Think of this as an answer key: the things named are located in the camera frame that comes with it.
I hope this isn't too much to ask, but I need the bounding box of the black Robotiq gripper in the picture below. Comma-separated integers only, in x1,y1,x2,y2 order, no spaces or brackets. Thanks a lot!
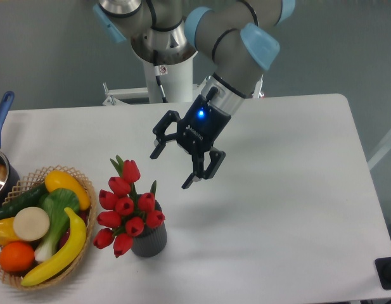
150,95,231,189

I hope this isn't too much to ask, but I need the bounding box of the red tulip bouquet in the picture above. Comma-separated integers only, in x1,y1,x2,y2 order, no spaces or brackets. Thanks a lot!
93,156,165,258

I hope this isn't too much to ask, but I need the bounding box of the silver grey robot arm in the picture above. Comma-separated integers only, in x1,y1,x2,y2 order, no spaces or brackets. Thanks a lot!
93,1,295,188

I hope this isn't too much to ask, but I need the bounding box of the dark grey ribbed vase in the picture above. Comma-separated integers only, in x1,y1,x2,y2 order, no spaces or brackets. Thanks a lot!
131,199,168,258

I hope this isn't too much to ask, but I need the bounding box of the yellow banana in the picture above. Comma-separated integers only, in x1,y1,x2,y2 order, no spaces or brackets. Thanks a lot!
20,207,87,287

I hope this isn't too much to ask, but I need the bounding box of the green bok choy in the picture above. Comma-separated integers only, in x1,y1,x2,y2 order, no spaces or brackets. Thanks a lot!
35,188,80,263

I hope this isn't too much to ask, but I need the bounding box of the woven wicker basket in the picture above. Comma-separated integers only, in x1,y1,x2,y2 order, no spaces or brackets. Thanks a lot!
0,165,97,291

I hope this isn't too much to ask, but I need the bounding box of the green cucumber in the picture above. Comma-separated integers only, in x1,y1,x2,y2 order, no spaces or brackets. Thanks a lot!
0,184,48,220

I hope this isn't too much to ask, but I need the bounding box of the beige round disc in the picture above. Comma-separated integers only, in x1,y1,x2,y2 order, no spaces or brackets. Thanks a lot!
13,207,50,241

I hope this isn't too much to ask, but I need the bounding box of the yellow bell pepper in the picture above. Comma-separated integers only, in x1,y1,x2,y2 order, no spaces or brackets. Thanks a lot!
0,217,22,246

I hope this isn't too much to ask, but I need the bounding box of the orange fruit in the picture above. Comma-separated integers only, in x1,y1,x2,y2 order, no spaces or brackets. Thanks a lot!
0,241,34,272

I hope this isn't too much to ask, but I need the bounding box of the black device at edge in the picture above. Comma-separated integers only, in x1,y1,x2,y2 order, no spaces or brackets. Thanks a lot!
375,257,391,290

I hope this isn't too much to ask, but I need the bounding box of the black cable on pedestal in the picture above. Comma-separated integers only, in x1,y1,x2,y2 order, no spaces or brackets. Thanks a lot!
152,49,169,104

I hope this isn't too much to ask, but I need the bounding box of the blue handled saucepan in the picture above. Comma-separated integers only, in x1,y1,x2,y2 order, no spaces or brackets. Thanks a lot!
0,91,20,208

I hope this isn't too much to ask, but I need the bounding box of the white frame at right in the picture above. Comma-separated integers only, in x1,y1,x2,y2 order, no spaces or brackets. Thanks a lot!
367,129,391,170

